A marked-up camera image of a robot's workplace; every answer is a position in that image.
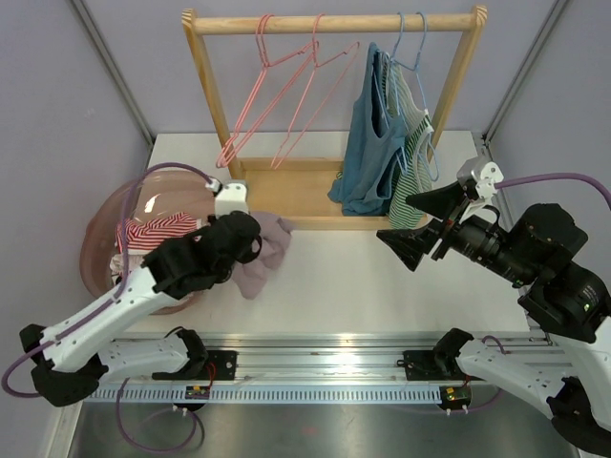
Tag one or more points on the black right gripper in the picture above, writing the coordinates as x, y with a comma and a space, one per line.
447, 202

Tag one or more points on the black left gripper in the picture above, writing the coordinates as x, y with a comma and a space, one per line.
250, 254

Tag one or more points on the mauve pink tank top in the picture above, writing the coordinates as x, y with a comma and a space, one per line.
276, 234

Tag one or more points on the blue tank top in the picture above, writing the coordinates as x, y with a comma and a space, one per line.
375, 139

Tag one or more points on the blue wire hanger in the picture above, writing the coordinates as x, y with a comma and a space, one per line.
399, 100
423, 153

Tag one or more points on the red white striped tank top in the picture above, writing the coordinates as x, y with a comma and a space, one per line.
144, 237

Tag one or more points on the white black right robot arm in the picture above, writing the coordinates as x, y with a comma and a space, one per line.
567, 301

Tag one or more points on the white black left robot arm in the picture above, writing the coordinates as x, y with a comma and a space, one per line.
73, 358

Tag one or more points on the wooden clothes rack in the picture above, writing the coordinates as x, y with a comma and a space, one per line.
293, 188

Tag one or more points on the pink translucent plastic basket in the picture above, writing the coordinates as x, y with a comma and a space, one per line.
162, 194

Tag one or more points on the aluminium mounting rail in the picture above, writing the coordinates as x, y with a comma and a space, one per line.
359, 358

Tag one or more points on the slotted white cable duct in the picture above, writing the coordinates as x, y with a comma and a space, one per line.
272, 394

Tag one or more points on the aluminium frame post left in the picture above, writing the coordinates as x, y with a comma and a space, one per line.
93, 32

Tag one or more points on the aluminium frame post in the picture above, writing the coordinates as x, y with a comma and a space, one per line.
537, 47
93, 32

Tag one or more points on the aluminium frame post right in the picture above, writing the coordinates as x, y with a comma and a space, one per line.
537, 47

